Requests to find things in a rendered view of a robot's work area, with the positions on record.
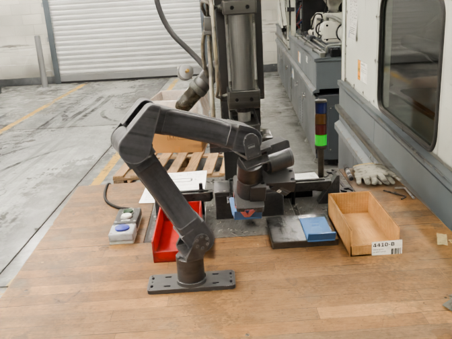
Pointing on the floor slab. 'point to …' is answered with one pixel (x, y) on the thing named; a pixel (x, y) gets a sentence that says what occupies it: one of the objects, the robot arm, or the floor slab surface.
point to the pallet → (187, 163)
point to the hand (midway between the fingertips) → (247, 213)
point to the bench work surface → (376, 265)
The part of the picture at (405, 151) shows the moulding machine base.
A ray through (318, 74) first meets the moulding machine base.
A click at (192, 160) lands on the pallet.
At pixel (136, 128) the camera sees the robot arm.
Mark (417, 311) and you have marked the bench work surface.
